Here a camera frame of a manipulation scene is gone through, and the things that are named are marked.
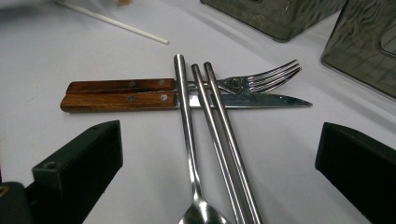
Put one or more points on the white chopstick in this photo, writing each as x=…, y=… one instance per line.
x=118, y=23

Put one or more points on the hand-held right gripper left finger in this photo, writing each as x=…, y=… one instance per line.
x=77, y=168

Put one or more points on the smoky clear plastic bin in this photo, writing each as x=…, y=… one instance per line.
x=351, y=53
x=280, y=18

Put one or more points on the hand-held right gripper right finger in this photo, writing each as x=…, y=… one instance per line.
x=361, y=174

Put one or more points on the steel spoon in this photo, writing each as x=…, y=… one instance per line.
x=186, y=124

